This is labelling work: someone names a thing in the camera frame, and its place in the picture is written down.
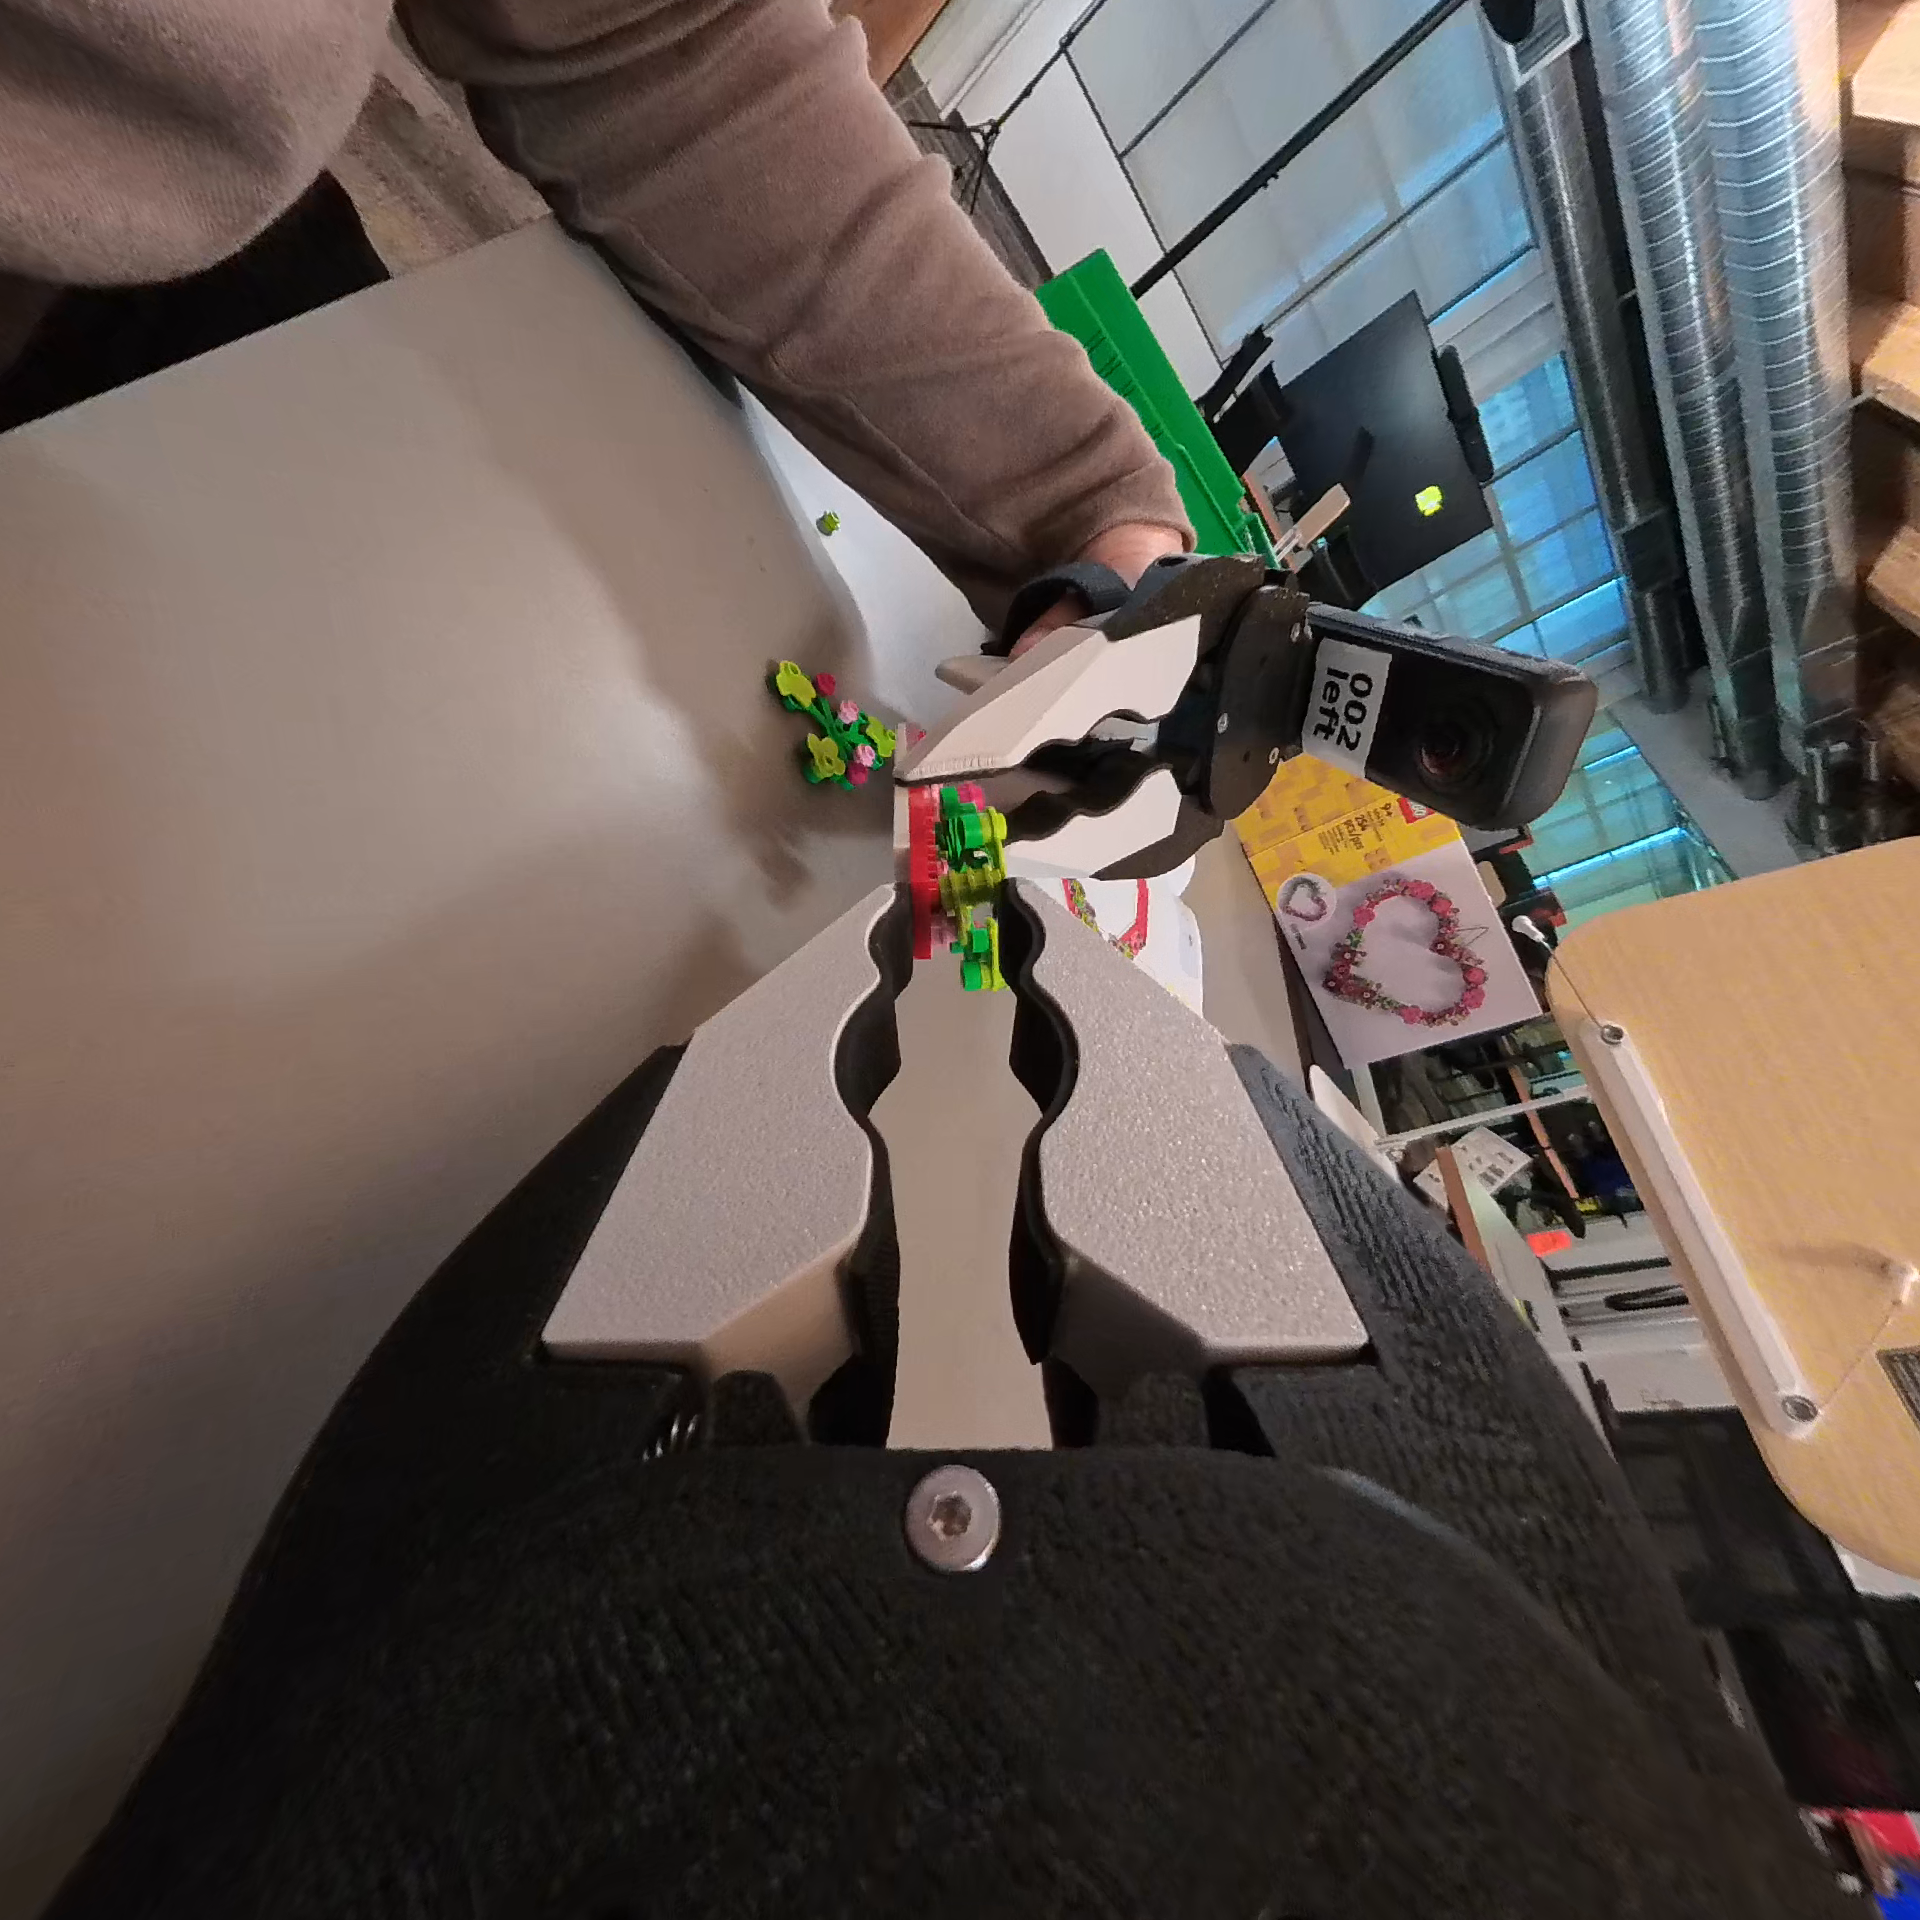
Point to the light wooden board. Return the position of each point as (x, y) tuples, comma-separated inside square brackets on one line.
[(1771, 1080)]

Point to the lego instruction booklet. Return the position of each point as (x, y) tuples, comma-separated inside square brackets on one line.
[(1159, 938)]

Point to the black monitor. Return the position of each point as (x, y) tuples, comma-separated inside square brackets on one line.
[(1381, 435)]

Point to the red lego strip with flowers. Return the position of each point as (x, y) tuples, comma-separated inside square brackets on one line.
[(938, 871)]

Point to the silver ventilation duct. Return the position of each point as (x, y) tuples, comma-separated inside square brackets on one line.
[(1771, 301), (1590, 301)]

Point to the person's left forearm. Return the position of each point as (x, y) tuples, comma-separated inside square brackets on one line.
[(780, 224)]

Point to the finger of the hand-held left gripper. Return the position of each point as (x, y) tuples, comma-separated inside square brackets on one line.
[(1051, 699), (1118, 840)]

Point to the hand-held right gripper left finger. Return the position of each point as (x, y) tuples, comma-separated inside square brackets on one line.
[(721, 1184)]

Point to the green lego flower cluster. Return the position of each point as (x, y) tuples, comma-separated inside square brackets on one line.
[(833, 734)]

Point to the lego set box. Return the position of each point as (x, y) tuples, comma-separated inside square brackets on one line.
[(1395, 945)]

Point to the green plastic crate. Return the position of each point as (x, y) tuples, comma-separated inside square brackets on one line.
[(1141, 375)]

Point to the brown cardboard box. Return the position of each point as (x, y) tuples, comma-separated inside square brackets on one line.
[(1882, 181)]

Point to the person's left hand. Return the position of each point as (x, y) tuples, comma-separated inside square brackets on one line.
[(1132, 543)]

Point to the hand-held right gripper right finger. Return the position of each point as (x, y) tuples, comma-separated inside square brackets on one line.
[(1170, 1184)]

